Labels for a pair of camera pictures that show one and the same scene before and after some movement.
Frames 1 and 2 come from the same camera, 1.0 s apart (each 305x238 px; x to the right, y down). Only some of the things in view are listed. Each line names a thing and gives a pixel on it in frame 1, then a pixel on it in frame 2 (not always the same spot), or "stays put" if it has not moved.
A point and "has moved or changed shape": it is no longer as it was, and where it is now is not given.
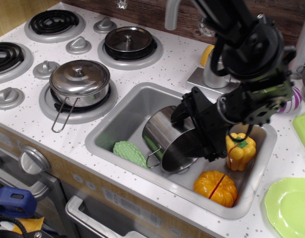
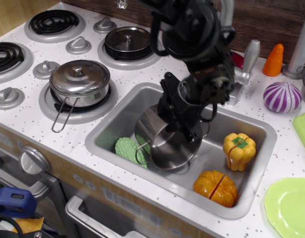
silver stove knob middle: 78,46 stays put
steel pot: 180,146 has moved or changed shape
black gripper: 210,127 → 179,115
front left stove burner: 12,62 stays put
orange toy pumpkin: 216,186 stays put
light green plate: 288,205 stays put
